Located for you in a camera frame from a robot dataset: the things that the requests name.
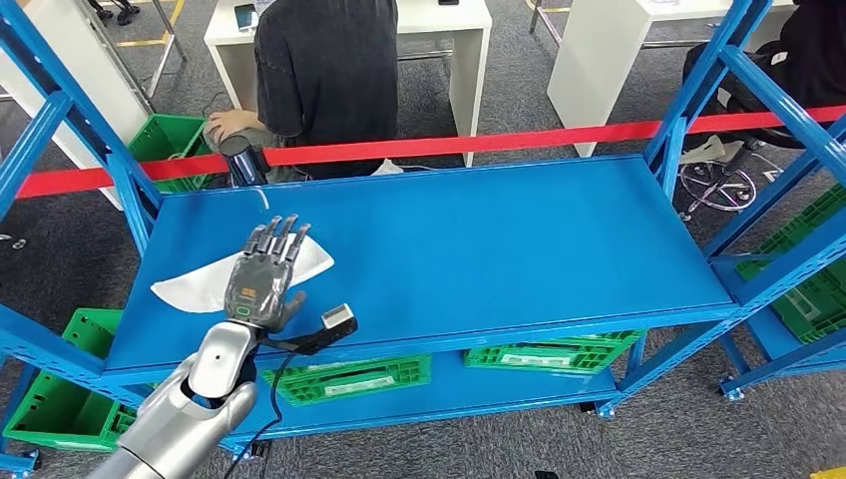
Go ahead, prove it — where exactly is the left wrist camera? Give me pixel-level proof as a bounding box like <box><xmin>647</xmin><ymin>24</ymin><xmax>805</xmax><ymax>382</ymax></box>
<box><xmin>257</xmin><ymin>303</ymin><xmax>359</xmax><ymax>357</ymax></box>

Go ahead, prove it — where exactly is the white cabinet panel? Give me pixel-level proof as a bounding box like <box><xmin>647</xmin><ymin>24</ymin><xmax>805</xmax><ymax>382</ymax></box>
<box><xmin>0</xmin><ymin>0</ymin><xmax>150</xmax><ymax>212</ymax></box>

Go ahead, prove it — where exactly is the black office chair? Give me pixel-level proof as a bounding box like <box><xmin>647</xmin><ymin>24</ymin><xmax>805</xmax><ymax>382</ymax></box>
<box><xmin>676</xmin><ymin>142</ymin><xmax>788</xmax><ymax>223</ymax></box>

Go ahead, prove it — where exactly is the red barrier tape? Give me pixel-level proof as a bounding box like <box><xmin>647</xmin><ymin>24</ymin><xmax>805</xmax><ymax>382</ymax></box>
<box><xmin>14</xmin><ymin>105</ymin><xmax>846</xmax><ymax>201</ymax></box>

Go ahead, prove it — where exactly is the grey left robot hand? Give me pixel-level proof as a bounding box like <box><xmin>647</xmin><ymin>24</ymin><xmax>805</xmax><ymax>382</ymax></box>
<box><xmin>222</xmin><ymin>214</ymin><xmax>312</xmax><ymax>334</ymax></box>

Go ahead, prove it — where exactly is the white desk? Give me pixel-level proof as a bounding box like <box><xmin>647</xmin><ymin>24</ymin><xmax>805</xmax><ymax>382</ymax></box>
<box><xmin>547</xmin><ymin>0</ymin><xmax>798</xmax><ymax>159</ymax></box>
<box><xmin>204</xmin><ymin>0</ymin><xmax>494</xmax><ymax>168</ymax></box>

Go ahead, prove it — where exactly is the white curved plastic part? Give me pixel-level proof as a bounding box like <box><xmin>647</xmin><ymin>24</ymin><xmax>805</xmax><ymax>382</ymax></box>
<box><xmin>150</xmin><ymin>233</ymin><xmax>336</xmax><ymax>314</ymax></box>

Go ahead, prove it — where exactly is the steel stanchion post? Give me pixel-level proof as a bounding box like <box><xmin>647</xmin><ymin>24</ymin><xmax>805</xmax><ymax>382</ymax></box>
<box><xmin>218</xmin><ymin>134</ymin><xmax>270</xmax><ymax>188</ymax></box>

